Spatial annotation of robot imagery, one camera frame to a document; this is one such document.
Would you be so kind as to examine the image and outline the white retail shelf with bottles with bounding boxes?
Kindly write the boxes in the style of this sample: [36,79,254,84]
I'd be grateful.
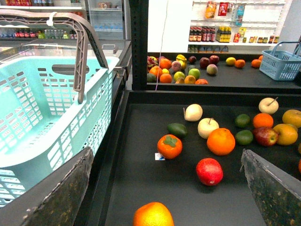
[188,0,292,53]

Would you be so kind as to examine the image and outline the green lime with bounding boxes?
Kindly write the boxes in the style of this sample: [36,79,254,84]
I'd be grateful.
[235,130,253,145]
[235,113,250,128]

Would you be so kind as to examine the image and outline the grey-brown basket handle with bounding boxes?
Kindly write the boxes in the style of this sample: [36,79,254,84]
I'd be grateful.
[0,9,109,104]

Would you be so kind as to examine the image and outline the white pear upright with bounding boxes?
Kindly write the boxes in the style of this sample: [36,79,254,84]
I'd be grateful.
[198,118,219,139]

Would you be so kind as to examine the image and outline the green lime lower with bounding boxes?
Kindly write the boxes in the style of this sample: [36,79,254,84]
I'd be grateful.
[235,130,253,145]

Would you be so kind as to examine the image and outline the red apple in cluster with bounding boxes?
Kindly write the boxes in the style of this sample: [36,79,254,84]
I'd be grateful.
[253,127,278,147]

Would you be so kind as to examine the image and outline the small white price label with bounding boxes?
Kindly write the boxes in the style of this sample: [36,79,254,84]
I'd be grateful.
[155,153,165,161]

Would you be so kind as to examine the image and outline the white pear lying sideways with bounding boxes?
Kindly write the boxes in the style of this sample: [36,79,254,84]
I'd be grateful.
[183,104,203,122]

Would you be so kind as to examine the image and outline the small orange tangerine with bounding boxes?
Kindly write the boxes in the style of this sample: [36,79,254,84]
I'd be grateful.
[253,113,274,128]

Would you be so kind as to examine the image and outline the small blue basket on shelf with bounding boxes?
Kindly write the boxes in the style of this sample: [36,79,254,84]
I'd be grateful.
[259,41,301,81]

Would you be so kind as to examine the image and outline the yellow lemon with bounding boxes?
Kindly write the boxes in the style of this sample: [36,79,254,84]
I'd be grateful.
[132,202,174,226]

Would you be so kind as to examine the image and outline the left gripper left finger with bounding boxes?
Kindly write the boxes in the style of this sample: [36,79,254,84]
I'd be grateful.
[0,147,94,226]

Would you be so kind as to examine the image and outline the yellow-orange apple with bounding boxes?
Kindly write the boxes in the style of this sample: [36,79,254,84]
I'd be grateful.
[282,109,301,128]
[273,124,298,145]

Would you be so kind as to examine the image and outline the yellow-orange apple back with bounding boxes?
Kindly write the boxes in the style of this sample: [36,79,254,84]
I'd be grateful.
[282,109,301,128]

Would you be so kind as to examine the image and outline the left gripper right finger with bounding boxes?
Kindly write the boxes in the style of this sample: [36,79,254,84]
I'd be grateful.
[241,149,301,226]

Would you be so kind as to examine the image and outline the black metal shelf upright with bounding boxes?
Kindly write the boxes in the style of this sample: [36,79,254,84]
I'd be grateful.
[129,0,149,90]

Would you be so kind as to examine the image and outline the light teal plastic shopping basket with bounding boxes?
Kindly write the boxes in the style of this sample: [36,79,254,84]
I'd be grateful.
[0,56,119,207]

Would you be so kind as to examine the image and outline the white pear with stem back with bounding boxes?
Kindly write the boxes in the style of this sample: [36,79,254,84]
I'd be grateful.
[258,97,279,114]

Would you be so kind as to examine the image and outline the green lime upper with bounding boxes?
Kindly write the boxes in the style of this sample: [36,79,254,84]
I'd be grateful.
[235,113,250,128]

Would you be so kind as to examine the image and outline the red pomegranate fruit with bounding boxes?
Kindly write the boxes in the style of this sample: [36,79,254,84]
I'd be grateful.
[196,158,223,186]

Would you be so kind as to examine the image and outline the orange persimmon with green calyx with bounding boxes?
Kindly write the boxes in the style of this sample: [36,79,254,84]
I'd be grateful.
[157,134,183,159]

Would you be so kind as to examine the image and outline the dark green avocado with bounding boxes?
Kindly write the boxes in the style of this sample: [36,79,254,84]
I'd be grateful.
[167,123,188,138]

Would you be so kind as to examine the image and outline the large orange near persimmon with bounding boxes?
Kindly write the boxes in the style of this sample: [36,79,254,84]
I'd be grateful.
[206,128,236,156]

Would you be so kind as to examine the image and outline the yellow-orange apple front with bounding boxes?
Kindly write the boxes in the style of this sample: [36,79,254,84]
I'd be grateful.
[273,124,298,145]

